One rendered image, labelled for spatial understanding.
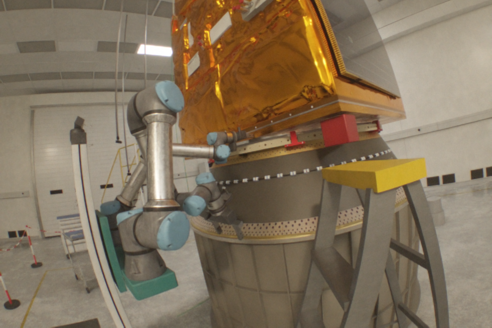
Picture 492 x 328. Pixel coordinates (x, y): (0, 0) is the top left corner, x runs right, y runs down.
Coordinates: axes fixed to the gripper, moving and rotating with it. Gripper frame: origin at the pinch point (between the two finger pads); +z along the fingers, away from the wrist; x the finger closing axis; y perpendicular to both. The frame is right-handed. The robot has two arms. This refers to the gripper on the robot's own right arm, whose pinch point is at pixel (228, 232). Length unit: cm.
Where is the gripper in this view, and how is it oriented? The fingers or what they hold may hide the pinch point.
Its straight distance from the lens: 106.2
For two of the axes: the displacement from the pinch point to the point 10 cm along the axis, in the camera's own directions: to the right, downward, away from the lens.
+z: 3.0, 9.1, 3.0
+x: 7.9, -0.6, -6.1
